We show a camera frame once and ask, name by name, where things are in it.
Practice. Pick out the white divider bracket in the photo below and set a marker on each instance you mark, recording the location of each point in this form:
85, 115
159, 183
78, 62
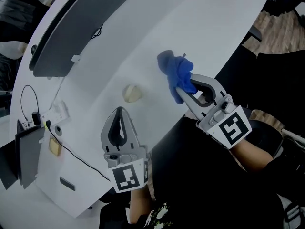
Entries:
75, 58

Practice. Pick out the white power strip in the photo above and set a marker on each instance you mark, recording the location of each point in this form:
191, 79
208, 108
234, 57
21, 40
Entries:
56, 112

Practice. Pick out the grey desk grommet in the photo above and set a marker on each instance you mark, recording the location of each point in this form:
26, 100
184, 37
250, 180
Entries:
58, 130

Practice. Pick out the black power adapter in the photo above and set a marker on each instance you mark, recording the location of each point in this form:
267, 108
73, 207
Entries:
36, 118

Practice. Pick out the cream round ball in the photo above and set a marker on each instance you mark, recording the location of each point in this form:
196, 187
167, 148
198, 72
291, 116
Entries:
131, 93

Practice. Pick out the striped black white shoe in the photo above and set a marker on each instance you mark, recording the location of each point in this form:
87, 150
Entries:
293, 213

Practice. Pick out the person's left forearm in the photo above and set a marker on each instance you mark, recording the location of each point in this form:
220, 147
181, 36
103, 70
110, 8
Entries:
140, 204

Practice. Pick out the person's right forearm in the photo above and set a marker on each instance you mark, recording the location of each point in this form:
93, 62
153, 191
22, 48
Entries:
252, 156

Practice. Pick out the yellow notepad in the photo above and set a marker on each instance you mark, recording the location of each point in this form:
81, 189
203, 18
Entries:
54, 147

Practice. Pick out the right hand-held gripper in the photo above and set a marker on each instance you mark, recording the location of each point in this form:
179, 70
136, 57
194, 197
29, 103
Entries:
233, 128

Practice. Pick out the dark grey laptop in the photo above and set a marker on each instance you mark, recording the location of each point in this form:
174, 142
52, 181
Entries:
29, 156

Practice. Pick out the black printed t-shirt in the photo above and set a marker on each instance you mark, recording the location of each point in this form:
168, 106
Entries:
202, 175

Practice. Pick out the blue cloth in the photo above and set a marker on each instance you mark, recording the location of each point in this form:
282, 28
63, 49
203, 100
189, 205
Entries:
176, 68

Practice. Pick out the dark smartphone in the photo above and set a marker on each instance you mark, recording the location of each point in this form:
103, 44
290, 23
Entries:
67, 184

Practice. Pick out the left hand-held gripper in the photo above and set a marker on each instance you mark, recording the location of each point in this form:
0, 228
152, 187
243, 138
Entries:
126, 175

